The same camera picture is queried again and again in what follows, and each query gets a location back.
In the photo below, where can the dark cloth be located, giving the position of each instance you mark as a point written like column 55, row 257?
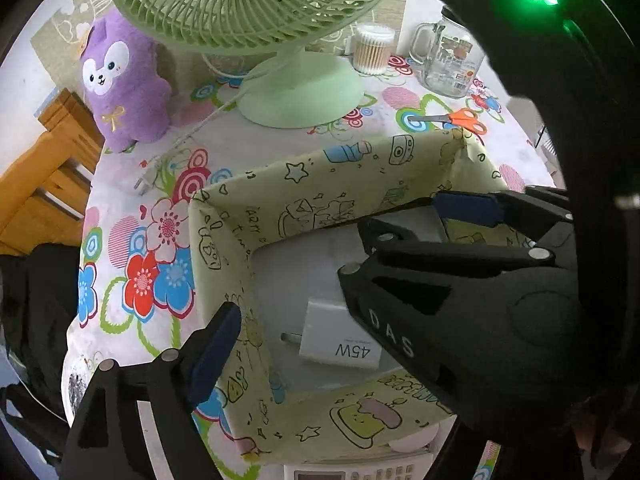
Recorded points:
column 35, row 310

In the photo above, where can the white rounded dome device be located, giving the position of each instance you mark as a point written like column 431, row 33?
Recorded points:
column 415, row 442

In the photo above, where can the wooden chair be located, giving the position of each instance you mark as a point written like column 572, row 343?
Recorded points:
column 45, row 185

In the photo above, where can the green desk fan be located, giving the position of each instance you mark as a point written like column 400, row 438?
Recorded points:
column 300, row 95

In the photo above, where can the cotton swab container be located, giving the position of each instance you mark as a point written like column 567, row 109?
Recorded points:
column 372, row 50

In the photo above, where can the white remote control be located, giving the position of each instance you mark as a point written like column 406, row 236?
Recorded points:
column 350, row 472

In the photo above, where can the white charger adapter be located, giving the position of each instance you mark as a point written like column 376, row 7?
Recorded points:
column 335, row 335

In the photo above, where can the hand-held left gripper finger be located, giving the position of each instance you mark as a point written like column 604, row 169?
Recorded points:
column 215, row 355

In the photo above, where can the yellow-green patterned storage box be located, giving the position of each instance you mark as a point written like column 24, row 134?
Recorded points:
column 320, row 185

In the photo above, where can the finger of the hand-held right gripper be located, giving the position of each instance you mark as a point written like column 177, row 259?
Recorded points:
column 450, row 257
column 465, row 208

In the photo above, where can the purple plush toy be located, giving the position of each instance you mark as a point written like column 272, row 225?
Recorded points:
column 130, row 100

